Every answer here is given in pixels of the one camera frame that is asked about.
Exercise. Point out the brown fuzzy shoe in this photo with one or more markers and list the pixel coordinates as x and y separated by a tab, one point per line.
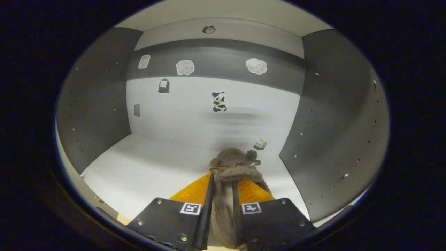
228	174

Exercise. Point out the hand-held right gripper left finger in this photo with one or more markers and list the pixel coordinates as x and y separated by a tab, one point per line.
174	219

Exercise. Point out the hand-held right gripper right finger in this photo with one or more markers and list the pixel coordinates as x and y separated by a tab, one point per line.
275	219

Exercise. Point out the grey cabinet shelf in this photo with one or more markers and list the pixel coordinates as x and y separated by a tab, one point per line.
226	8

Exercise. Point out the grey shoe cabinet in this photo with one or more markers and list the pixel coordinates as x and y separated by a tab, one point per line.
174	115

